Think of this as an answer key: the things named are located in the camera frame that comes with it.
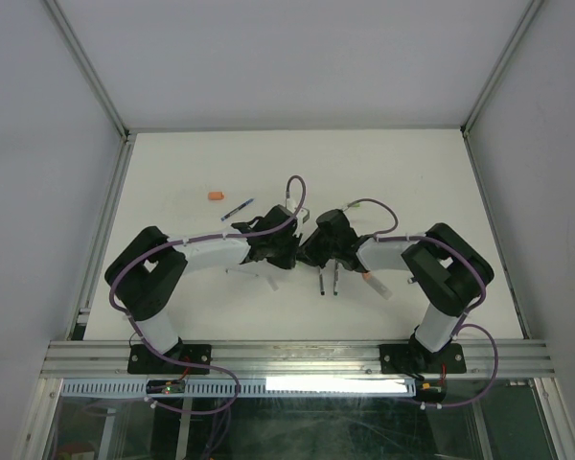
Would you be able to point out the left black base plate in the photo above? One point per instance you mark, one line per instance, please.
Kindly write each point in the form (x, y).
(143, 362)

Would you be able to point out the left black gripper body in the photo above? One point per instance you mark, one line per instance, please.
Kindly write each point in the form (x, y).
(284, 250)

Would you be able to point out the aluminium mounting rail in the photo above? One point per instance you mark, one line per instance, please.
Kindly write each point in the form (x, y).
(476, 359)

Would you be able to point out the clear pen cap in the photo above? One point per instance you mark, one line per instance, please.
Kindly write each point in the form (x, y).
(272, 284)

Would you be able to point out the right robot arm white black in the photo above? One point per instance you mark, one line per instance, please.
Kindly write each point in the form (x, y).
(451, 273)

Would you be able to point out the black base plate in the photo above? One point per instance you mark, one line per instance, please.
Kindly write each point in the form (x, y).
(143, 362)
(398, 359)

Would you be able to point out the white green end pen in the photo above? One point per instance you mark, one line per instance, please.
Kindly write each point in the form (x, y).
(336, 272)

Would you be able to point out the orange pen cap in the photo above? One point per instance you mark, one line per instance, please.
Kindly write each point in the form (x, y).
(215, 196)

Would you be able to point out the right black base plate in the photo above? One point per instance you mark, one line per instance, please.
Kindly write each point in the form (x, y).
(398, 359)

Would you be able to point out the dark blue barrel pen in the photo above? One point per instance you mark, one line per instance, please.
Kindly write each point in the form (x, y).
(237, 209)

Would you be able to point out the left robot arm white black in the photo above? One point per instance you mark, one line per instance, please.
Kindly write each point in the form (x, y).
(144, 276)

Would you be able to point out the orange tip marker clear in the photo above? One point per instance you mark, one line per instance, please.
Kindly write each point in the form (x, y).
(377, 285)

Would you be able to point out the white blue end pen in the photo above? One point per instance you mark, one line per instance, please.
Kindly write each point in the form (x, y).
(240, 271)

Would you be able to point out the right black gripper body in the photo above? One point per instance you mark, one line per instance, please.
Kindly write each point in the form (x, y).
(334, 251)

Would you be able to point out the white slotted cable duct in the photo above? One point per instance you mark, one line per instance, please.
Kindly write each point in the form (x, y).
(271, 387)

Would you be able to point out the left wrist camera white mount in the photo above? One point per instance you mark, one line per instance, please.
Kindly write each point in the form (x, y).
(299, 208)

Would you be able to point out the white black end pen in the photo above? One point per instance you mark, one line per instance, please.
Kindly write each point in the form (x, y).
(321, 281)

